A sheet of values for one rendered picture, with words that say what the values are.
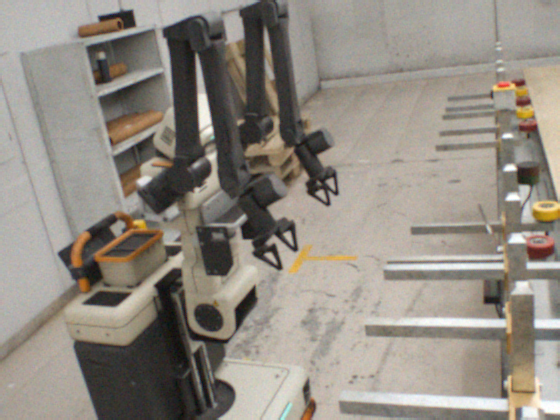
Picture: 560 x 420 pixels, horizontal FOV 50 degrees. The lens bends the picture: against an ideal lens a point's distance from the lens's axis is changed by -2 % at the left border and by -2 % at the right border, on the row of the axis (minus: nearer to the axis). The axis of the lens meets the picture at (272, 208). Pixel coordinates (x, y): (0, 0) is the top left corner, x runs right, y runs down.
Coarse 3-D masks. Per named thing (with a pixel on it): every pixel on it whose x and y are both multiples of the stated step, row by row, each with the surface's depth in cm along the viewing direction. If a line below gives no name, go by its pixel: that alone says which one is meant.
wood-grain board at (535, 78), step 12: (528, 72) 377; (540, 72) 371; (552, 72) 366; (528, 84) 345; (540, 84) 341; (552, 84) 336; (540, 96) 314; (552, 96) 310; (540, 108) 292; (552, 108) 289; (540, 120) 273; (552, 120) 270; (540, 132) 256; (552, 132) 253; (552, 144) 238; (552, 156) 225; (552, 168) 214; (552, 180) 206
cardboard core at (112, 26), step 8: (88, 24) 393; (96, 24) 390; (104, 24) 387; (112, 24) 385; (120, 24) 391; (80, 32) 394; (88, 32) 393; (96, 32) 391; (104, 32) 390; (112, 32) 389
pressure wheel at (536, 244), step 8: (528, 240) 164; (536, 240) 163; (544, 240) 163; (552, 240) 162; (528, 248) 162; (536, 248) 160; (544, 248) 159; (552, 248) 160; (528, 256) 163; (536, 256) 161; (544, 256) 160
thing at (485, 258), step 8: (392, 256) 180; (400, 256) 179; (408, 256) 178; (416, 256) 177; (424, 256) 176; (432, 256) 175; (440, 256) 174; (448, 256) 174; (456, 256) 173; (464, 256) 172; (472, 256) 171; (480, 256) 170; (488, 256) 169; (496, 256) 169; (392, 264) 178; (400, 264) 177; (408, 264) 176
